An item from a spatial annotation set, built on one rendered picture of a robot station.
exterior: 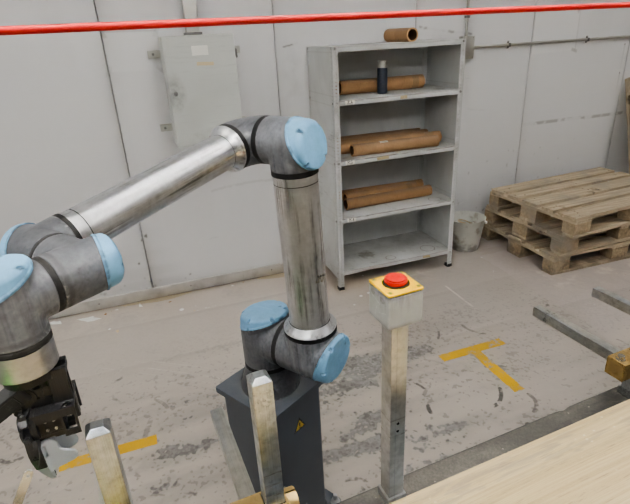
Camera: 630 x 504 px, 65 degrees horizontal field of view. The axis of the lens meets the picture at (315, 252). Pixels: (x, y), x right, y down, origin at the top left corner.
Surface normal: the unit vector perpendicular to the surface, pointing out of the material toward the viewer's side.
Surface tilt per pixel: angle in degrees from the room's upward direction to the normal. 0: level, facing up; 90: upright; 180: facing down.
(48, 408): 0
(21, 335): 90
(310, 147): 83
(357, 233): 90
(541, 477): 0
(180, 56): 90
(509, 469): 0
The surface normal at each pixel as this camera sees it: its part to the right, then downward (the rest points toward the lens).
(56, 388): 0.39, 0.36
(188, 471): -0.05, -0.91
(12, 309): 0.72, 0.25
